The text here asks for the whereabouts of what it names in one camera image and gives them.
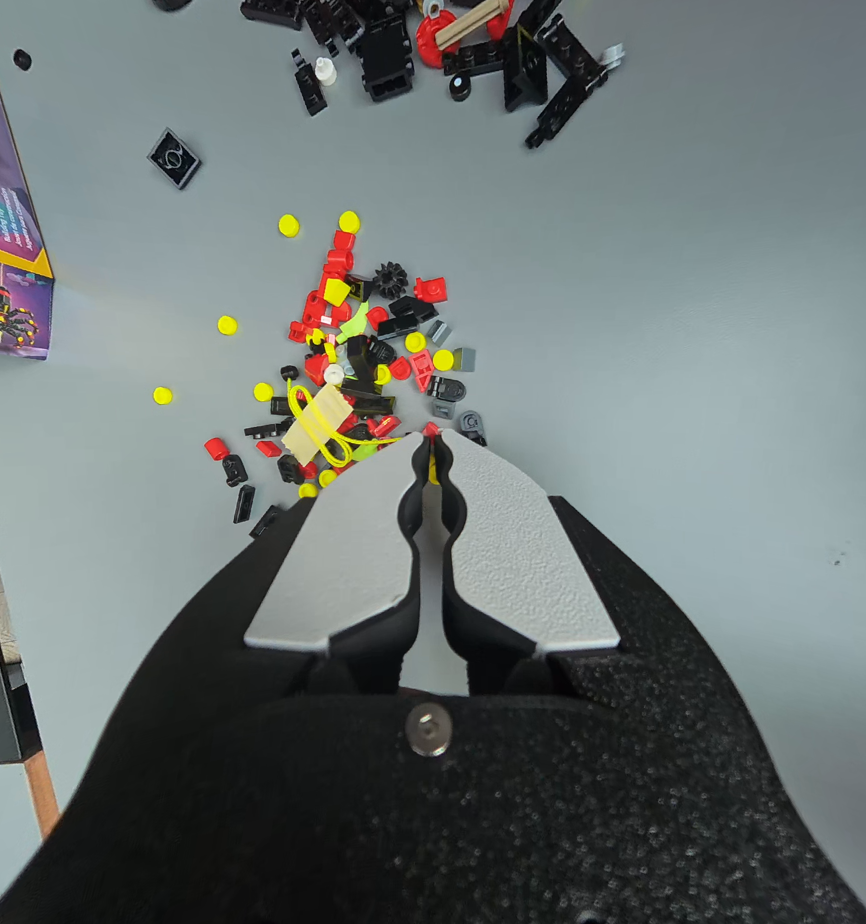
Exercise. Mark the grey desk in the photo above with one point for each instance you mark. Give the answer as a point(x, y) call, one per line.
point(693, 289)

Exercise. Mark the pile of small colourful bricks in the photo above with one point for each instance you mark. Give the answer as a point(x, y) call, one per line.
point(346, 339)

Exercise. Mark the tan axle pin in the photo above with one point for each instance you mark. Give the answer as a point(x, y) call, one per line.
point(472, 23)

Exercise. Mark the pile of large black bricks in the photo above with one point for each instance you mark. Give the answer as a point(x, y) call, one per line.
point(386, 50)

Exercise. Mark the black printed tile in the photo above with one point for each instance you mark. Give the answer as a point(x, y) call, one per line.
point(174, 159)

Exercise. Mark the purple toy box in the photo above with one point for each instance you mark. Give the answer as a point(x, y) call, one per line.
point(7, 216)

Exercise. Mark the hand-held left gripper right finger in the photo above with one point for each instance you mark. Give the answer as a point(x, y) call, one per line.
point(526, 570)

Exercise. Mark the pale tan block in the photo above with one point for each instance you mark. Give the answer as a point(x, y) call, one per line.
point(316, 433)

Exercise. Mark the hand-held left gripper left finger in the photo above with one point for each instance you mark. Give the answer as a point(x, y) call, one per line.
point(332, 577)

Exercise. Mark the wooden strip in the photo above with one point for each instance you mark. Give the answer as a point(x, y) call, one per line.
point(41, 794)

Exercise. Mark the black gear wheel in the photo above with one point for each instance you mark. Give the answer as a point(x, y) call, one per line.
point(390, 280)

